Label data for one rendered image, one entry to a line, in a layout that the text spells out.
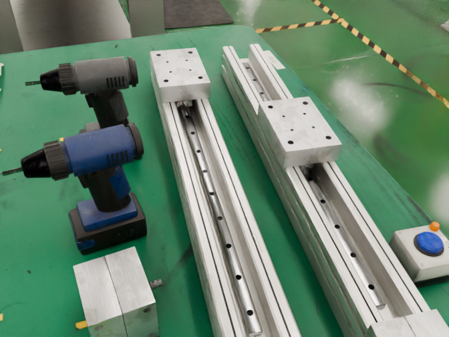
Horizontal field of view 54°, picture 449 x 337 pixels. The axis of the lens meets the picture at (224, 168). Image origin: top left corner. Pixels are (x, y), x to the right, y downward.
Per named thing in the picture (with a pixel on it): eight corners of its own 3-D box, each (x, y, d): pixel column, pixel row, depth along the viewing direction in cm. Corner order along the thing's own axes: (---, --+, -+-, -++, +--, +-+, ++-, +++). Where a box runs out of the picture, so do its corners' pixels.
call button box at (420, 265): (450, 281, 74) (465, 259, 70) (399, 293, 72) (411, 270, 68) (423, 244, 80) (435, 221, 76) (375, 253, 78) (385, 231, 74)
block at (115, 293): (175, 329, 66) (172, 295, 59) (98, 360, 62) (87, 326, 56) (154, 277, 72) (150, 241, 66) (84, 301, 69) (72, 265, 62)
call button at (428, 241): (444, 255, 72) (449, 247, 70) (423, 259, 71) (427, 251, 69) (430, 235, 74) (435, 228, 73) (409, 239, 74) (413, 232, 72)
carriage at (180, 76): (210, 108, 99) (210, 81, 94) (161, 114, 97) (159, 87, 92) (196, 72, 110) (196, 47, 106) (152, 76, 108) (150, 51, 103)
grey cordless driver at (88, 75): (147, 158, 94) (137, 67, 79) (49, 174, 89) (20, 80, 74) (141, 137, 99) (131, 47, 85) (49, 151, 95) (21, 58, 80)
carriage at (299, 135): (334, 171, 85) (342, 144, 80) (280, 178, 83) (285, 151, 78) (303, 122, 96) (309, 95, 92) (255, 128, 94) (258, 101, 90)
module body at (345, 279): (413, 342, 66) (433, 312, 60) (353, 356, 64) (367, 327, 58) (256, 71, 123) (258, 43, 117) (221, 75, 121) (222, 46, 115)
